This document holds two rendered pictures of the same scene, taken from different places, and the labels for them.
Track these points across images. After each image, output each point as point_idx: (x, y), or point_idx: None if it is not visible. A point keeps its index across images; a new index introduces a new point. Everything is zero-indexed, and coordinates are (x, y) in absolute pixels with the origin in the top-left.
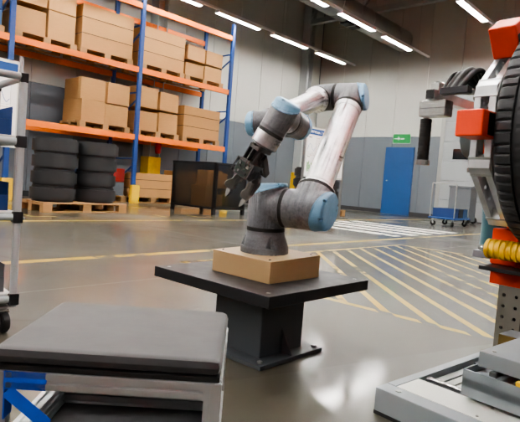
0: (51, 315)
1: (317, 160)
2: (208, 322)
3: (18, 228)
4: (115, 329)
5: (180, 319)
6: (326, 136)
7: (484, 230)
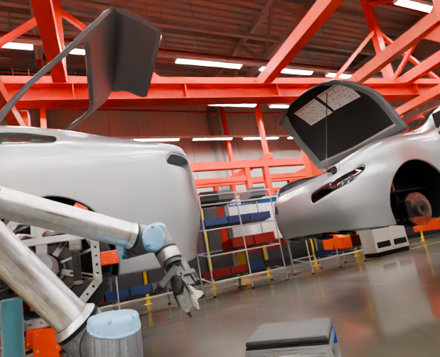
0: (324, 327)
1: (66, 286)
2: (257, 334)
3: None
4: (295, 326)
5: (268, 334)
6: (37, 258)
7: (22, 341)
